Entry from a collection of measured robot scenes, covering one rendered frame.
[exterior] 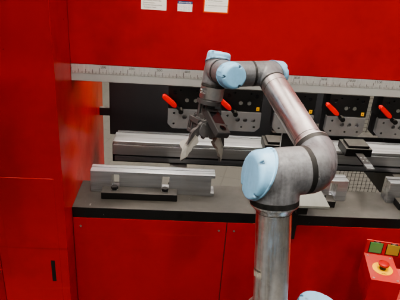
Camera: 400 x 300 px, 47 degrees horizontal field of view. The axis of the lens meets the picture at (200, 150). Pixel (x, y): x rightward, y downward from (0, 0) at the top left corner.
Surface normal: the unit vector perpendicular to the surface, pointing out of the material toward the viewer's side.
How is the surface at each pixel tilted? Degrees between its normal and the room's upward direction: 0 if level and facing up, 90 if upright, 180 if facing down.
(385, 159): 90
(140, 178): 90
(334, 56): 90
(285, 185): 80
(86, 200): 0
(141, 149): 90
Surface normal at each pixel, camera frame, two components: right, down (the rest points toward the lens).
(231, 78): 0.29, 0.29
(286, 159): 0.22, -0.52
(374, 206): 0.07, -0.90
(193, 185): 0.03, 0.43
